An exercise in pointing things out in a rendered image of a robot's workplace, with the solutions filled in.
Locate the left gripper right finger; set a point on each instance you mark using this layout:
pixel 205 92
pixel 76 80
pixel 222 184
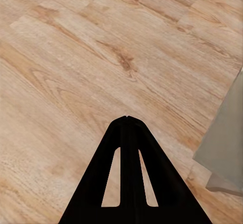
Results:
pixel 176 203

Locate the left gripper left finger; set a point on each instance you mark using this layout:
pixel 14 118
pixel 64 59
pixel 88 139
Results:
pixel 85 204

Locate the coffee table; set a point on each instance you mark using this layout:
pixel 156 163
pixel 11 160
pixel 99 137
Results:
pixel 221 149

